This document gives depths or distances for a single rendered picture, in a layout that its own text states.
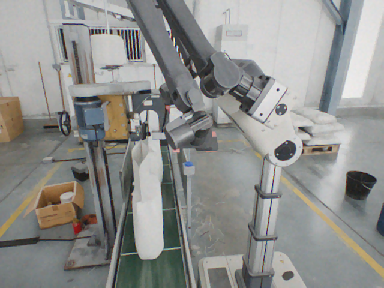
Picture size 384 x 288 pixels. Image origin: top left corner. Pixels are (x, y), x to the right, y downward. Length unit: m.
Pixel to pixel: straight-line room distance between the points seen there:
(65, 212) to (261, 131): 2.18
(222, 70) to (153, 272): 1.26
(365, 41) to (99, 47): 6.95
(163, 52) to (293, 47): 6.00
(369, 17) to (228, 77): 7.14
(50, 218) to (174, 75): 2.30
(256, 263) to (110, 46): 1.42
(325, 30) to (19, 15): 6.68
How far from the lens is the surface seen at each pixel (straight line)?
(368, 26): 7.70
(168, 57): 0.62
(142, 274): 1.58
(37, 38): 6.08
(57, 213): 2.68
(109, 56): 1.41
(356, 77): 7.69
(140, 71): 4.32
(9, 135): 5.76
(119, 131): 1.68
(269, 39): 6.24
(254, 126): 0.87
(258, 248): 1.40
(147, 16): 0.66
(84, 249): 2.37
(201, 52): 0.66
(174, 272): 1.57
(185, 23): 0.68
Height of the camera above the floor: 1.58
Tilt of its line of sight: 21 degrees down
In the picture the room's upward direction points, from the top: straight up
